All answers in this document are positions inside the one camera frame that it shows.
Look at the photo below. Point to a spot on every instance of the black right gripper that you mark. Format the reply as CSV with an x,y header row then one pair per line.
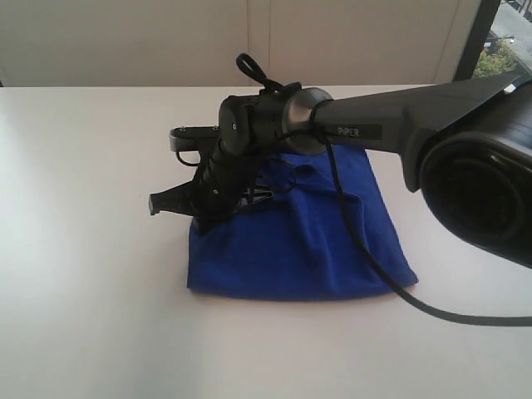
x,y
221,188

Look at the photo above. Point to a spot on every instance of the blue towel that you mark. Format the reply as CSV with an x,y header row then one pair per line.
x,y
295,246

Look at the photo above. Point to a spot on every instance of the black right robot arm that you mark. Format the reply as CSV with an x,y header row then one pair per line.
x,y
465,145

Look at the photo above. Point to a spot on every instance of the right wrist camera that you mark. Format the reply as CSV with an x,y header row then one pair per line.
x,y
193,138

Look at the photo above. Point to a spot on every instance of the black window frame post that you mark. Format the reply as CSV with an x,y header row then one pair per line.
x,y
475,41

